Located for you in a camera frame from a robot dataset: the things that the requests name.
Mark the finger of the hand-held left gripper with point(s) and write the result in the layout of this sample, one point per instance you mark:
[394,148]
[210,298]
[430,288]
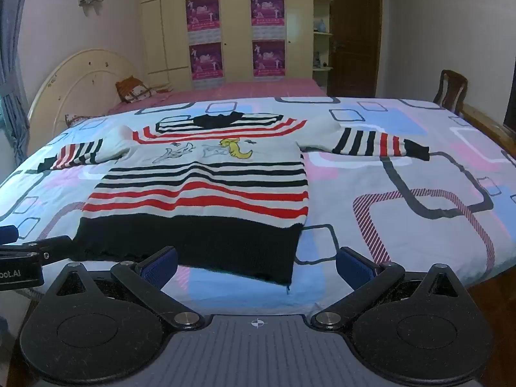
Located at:
[52,246]
[7,234]

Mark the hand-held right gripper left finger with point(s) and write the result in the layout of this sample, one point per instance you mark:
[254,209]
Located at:
[161,265]

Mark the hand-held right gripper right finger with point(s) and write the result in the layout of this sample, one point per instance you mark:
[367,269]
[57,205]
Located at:
[354,268]

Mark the black garment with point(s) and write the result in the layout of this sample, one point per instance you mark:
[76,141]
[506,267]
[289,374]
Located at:
[201,193]

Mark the patterned bed sheet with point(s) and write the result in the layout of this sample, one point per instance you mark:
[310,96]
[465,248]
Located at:
[403,177]

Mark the small printed cushion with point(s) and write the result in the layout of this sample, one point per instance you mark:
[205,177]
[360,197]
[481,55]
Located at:
[74,120]

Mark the grey curtain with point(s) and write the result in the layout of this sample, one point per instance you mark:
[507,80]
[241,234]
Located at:
[10,68]

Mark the cream rounded headboard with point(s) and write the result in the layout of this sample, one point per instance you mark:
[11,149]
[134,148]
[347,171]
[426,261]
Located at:
[80,76]

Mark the orange plush pillow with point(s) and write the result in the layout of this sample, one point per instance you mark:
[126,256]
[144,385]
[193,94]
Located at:
[131,88]

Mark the pink bed sheet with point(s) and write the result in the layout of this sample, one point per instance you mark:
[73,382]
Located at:
[250,88]

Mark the wooden chair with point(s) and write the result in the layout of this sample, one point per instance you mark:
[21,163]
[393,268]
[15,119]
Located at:
[455,84]

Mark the brown wooden door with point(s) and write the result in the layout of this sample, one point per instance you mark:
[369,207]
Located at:
[354,48]

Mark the dark panel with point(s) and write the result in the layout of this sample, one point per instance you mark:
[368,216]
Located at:
[511,105]

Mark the cream corner shelf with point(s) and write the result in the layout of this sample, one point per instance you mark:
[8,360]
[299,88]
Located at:
[322,42]

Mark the blue figurine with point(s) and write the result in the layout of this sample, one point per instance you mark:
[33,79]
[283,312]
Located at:
[321,26]

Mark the cream wardrobe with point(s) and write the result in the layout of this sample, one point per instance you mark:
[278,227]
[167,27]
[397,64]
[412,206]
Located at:
[238,8]

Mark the wooden bed frame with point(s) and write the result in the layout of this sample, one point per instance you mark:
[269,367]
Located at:
[483,121]

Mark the pink wall poster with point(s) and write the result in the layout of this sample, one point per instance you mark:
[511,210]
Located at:
[267,8]
[202,12]
[205,60]
[269,58]

